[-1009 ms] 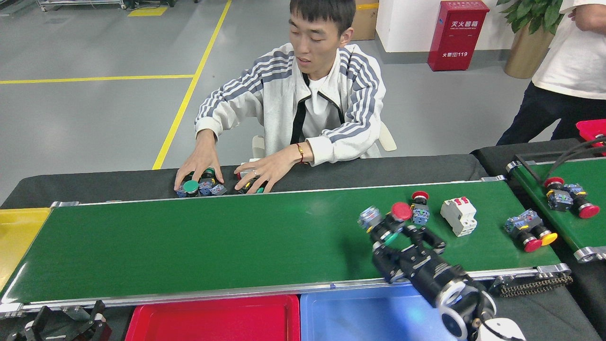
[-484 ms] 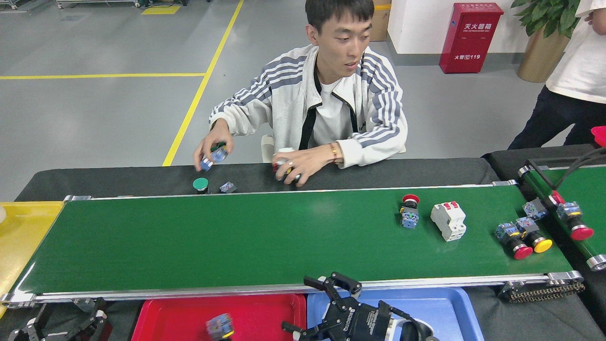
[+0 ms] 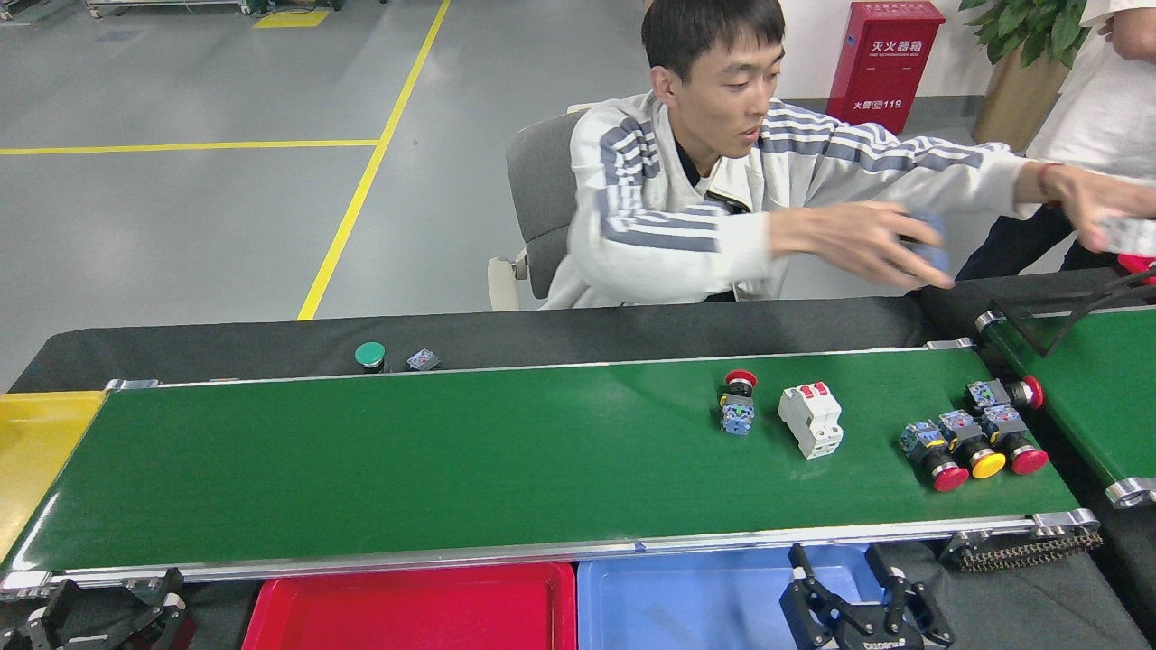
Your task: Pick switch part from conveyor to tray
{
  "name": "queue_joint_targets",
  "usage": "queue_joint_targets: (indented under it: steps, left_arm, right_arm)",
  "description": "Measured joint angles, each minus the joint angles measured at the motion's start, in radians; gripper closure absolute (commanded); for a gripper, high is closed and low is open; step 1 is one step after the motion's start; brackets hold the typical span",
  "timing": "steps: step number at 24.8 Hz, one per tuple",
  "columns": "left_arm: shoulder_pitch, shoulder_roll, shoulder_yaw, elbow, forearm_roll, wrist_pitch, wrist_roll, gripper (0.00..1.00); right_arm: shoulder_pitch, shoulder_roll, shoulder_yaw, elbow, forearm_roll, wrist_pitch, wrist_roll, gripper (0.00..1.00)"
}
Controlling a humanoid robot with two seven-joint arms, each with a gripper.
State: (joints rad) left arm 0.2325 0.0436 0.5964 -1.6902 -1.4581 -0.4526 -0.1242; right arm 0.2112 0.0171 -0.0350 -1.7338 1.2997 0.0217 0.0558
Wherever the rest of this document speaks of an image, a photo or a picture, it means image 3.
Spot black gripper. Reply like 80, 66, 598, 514
778, 542, 956, 650

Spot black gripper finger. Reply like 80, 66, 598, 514
18, 578, 89, 650
98, 567, 197, 650

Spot red mushroom push button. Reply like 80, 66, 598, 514
720, 370, 760, 437
980, 404, 1050, 476
964, 375, 1046, 416
900, 420, 970, 493

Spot yellow push button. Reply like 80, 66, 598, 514
937, 409, 1007, 480

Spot yellow plastic tray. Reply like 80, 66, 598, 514
0, 391, 107, 561

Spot blue plastic tray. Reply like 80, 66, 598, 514
576, 542, 904, 650

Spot red plastic tray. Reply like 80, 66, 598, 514
242, 562, 577, 650

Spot short green conveyor belt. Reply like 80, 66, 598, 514
975, 302, 1156, 508

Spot long green conveyor belt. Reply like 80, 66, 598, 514
0, 339, 1103, 601

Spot seated person's right hand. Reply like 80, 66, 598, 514
817, 200, 956, 292

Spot seated person's left hand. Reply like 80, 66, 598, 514
1039, 162, 1156, 254

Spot seated person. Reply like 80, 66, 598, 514
540, 0, 1049, 311

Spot grey office chair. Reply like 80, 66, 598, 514
488, 107, 588, 312

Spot tan plant pot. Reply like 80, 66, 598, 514
973, 50, 1071, 153

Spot red fire extinguisher box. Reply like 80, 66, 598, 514
826, 0, 946, 135

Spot standing person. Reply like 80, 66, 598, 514
957, 0, 1156, 281

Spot green leafy plant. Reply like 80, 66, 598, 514
959, 0, 1094, 69

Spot metal rack on wheels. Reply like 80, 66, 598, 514
83, 0, 254, 19

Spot black conveyor drive chain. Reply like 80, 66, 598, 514
944, 528, 1105, 572

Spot black cable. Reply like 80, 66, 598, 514
992, 266, 1156, 358

